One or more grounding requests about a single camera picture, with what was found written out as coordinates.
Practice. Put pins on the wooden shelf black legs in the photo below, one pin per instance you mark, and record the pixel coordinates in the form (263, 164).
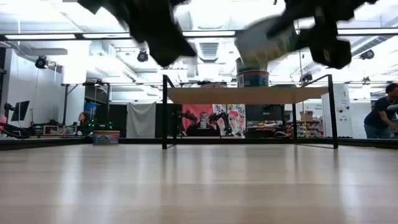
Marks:
(248, 95)

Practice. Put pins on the black computer monitor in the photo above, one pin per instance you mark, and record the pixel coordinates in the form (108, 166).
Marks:
(21, 110)

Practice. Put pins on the black metal rack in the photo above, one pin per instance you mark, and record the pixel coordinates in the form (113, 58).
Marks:
(64, 105)

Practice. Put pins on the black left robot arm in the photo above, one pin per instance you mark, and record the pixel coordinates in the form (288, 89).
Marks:
(102, 4)

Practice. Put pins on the background black robot arm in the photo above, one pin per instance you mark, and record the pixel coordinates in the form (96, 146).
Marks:
(219, 118)
(186, 116)

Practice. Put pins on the ceiling light strip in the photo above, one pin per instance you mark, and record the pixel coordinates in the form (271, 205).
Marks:
(208, 33)
(367, 31)
(40, 36)
(105, 35)

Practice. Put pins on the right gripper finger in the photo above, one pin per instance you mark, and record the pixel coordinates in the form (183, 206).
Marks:
(284, 27)

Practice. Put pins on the black ceiling camera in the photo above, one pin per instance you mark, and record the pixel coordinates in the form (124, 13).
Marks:
(367, 54)
(41, 61)
(142, 56)
(306, 77)

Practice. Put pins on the gold-lid blue red can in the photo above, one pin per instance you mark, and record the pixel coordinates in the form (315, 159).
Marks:
(105, 137)

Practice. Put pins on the colourful printed poster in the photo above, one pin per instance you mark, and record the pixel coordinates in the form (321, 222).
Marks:
(237, 119)

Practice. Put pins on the white cabinet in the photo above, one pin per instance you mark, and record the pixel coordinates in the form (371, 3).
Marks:
(342, 109)

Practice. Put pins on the white hanging cloth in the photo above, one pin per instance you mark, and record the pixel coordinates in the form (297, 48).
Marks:
(140, 119)

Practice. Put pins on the ceiling air vent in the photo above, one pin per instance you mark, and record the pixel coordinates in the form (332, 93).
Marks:
(209, 49)

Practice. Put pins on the cardboard box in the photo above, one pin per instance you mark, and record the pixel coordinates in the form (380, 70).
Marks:
(306, 115)

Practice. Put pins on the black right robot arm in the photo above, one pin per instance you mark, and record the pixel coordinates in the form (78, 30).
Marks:
(335, 6)

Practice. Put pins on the person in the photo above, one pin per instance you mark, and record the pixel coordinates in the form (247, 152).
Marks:
(84, 119)
(377, 115)

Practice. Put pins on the red hanging cloth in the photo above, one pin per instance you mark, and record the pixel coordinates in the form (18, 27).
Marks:
(194, 109)

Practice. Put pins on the black aluminium table frame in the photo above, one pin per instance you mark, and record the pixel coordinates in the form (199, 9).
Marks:
(62, 141)

